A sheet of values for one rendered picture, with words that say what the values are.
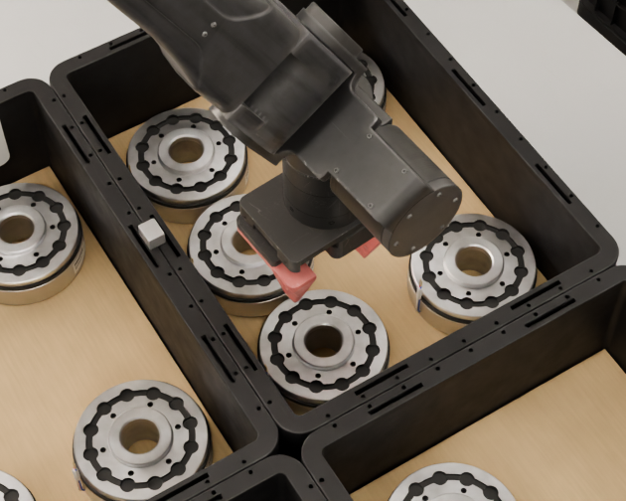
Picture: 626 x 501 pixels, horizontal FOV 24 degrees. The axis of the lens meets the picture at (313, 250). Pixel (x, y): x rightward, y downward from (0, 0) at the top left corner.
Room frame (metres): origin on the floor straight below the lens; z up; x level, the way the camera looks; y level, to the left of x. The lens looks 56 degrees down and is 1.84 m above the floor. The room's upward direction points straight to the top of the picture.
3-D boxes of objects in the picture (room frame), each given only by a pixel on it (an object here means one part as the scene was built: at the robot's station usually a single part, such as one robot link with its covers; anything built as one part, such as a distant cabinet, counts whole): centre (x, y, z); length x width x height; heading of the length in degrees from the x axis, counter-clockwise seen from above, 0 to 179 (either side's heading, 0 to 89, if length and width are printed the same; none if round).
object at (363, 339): (0.57, -0.01, 0.86); 0.10 x 0.10 x 0.01
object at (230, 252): (0.66, 0.05, 0.86); 0.05 x 0.05 x 0.01
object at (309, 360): (0.57, -0.01, 0.86); 0.05 x 0.05 x 0.01
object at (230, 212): (0.66, 0.05, 0.86); 0.10 x 0.10 x 0.01
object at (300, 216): (0.57, -0.01, 1.07); 0.10 x 0.07 x 0.07; 127
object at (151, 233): (0.62, 0.12, 0.94); 0.02 x 0.01 x 0.01; 32
